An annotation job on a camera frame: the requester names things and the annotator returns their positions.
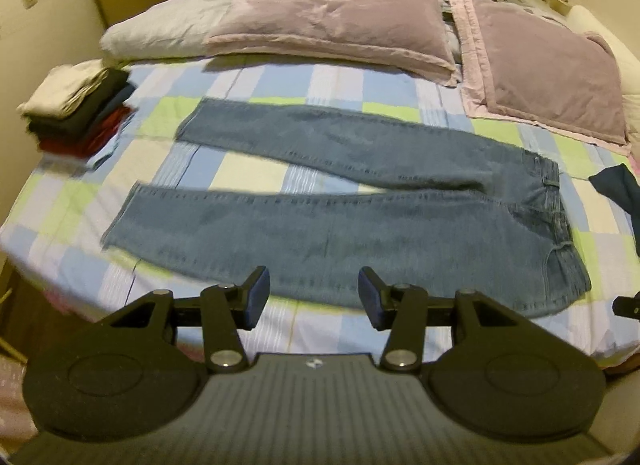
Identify blue denim jeans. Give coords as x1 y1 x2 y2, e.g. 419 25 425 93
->
102 99 591 318

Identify stack of folded clothes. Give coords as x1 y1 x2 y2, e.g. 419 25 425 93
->
16 59 136 172

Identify dark navy garment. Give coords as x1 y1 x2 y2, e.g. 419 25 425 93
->
588 164 640 256

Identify checkered bed sheet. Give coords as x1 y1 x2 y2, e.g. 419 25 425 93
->
1 56 639 367

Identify cream padded headboard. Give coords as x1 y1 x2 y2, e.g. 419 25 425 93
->
566 4 640 147

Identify mauve pillow near headboard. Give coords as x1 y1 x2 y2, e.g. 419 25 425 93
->
448 0 631 154

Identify mauve pillow far side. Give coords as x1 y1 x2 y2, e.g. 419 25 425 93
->
204 0 458 87

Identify white striped pillow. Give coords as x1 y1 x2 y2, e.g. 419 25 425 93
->
100 0 232 61

